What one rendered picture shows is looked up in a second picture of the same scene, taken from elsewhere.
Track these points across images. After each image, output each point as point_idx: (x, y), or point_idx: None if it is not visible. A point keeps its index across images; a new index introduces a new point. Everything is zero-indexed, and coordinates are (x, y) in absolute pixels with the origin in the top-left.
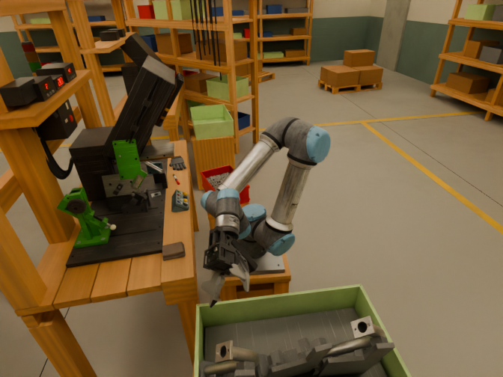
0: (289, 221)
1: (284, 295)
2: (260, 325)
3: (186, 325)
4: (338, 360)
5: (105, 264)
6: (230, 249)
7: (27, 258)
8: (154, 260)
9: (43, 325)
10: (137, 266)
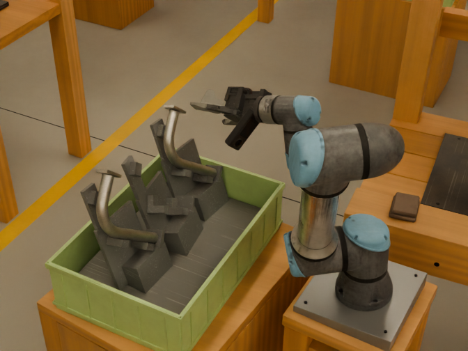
0: (297, 231)
1: (233, 245)
2: None
3: None
4: (122, 205)
5: (430, 161)
6: (237, 100)
7: (420, 76)
8: None
9: None
10: (406, 183)
